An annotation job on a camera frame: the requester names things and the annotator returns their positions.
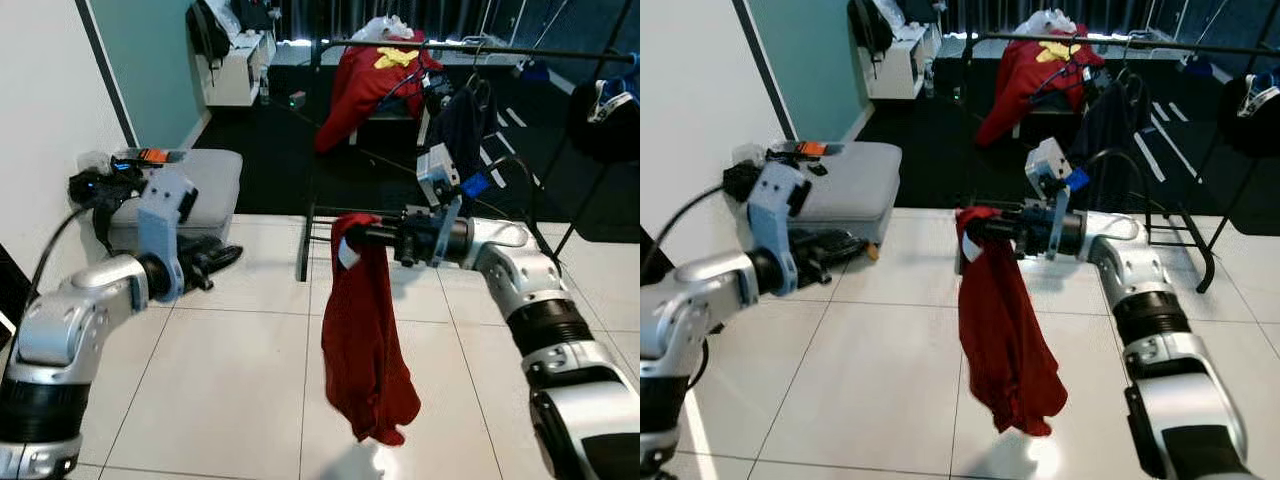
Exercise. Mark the black low cabinet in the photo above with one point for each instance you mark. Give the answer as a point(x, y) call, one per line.
point(10, 290)

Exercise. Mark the white crumpled plastic bag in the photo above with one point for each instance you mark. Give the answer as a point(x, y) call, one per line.
point(390, 30)
point(1048, 23)

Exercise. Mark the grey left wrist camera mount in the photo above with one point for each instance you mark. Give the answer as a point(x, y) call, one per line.
point(780, 215)
point(165, 220)

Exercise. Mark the black backpack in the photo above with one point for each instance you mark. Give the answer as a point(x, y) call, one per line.
point(870, 25)
point(207, 30)

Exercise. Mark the red cloth yellow patch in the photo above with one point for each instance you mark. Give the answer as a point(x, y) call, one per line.
point(1020, 85)
point(360, 90)

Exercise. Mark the black garment white collar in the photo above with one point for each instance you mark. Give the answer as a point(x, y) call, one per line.
point(1245, 125)
point(600, 135)

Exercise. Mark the orange black flat item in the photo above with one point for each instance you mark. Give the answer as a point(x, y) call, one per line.
point(150, 155)
point(805, 148)

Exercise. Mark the grey ottoman wooden feet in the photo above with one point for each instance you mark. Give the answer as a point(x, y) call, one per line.
point(860, 180)
point(215, 180)

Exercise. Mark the navy t-shirt gold print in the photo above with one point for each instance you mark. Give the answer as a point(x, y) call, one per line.
point(460, 130)
point(1110, 130)

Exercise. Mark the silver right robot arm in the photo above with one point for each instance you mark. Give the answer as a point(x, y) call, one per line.
point(1150, 300)
point(530, 290)

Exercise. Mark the grey metal hanger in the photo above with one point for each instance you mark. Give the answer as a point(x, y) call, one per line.
point(482, 62)

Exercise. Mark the red shirt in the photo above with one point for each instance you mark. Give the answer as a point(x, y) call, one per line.
point(365, 340)
point(1000, 340)

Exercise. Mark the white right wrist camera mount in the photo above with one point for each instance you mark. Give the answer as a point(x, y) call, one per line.
point(1050, 170)
point(440, 175)

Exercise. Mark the white shelf cabinet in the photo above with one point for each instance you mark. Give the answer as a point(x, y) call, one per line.
point(235, 80)
point(900, 70)

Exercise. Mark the small grey box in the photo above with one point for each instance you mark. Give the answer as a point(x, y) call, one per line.
point(297, 99)

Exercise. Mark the clear plastic bag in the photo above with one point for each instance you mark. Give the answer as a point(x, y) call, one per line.
point(100, 160)
point(750, 153)

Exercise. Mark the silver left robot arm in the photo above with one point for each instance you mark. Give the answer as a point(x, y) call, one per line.
point(690, 310)
point(70, 320)

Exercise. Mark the black metal clothes rack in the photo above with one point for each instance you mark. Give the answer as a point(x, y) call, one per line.
point(1200, 47)
point(560, 52)

